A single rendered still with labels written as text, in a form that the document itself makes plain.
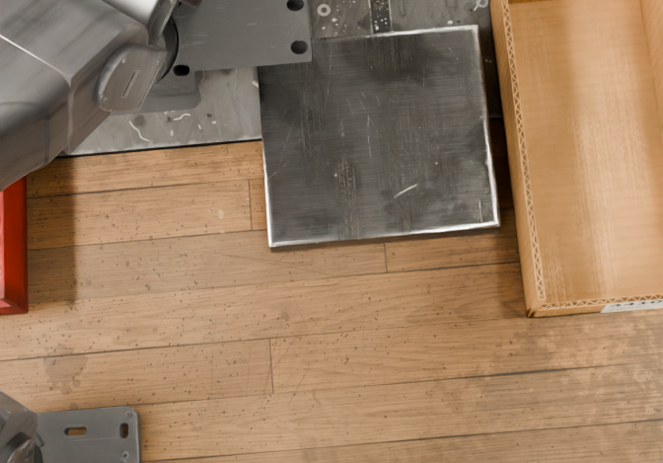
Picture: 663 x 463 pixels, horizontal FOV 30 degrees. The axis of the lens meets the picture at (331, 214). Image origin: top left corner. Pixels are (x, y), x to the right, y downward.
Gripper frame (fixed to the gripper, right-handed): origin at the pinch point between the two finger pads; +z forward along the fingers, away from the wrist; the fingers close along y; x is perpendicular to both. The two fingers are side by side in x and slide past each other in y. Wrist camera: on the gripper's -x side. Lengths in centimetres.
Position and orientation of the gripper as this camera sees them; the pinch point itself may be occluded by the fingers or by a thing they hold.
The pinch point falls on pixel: (157, 19)
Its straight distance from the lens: 87.4
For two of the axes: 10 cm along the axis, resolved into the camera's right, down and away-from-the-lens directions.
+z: -0.1, -2.4, 9.7
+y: -0.9, -9.7, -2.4
